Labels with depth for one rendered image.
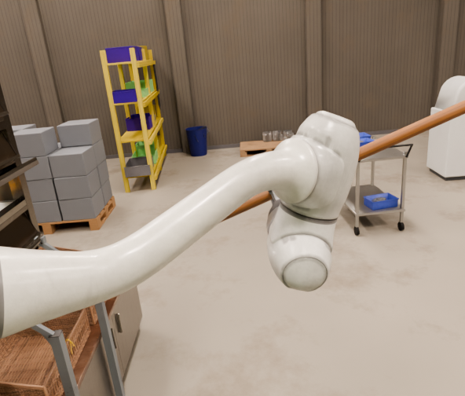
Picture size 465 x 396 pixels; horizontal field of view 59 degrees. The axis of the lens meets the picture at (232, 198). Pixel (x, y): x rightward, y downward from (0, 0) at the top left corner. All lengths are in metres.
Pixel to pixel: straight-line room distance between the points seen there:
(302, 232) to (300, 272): 0.06
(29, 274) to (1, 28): 9.24
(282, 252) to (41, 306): 0.36
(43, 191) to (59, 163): 0.42
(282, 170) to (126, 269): 0.25
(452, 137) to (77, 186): 4.90
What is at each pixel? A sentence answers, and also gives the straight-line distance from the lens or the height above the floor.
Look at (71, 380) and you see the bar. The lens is 1.96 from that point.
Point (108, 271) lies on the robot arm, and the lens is 0.51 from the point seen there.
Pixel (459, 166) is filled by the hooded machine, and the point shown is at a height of 0.21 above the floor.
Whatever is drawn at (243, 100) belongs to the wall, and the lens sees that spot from 8.74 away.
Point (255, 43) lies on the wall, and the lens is 8.71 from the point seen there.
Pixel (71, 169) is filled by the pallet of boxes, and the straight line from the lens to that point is 5.20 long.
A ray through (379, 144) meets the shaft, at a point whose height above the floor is 1.71.
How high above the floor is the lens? 1.95
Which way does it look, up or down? 20 degrees down
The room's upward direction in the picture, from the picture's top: 5 degrees counter-clockwise
